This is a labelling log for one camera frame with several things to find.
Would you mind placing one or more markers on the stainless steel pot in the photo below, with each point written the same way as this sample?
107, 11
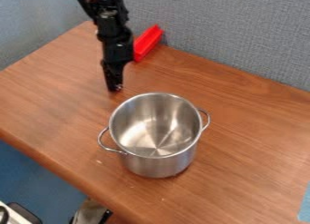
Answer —
155, 128

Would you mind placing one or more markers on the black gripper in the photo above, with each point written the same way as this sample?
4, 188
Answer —
118, 53

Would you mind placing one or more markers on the grey black object under table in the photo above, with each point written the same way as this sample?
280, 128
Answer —
91, 213

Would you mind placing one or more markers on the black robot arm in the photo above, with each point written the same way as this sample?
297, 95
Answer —
110, 15

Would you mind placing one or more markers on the red plastic block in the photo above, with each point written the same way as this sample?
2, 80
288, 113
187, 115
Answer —
146, 42

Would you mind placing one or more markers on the white black device corner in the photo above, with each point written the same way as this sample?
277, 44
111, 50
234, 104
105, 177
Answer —
15, 214

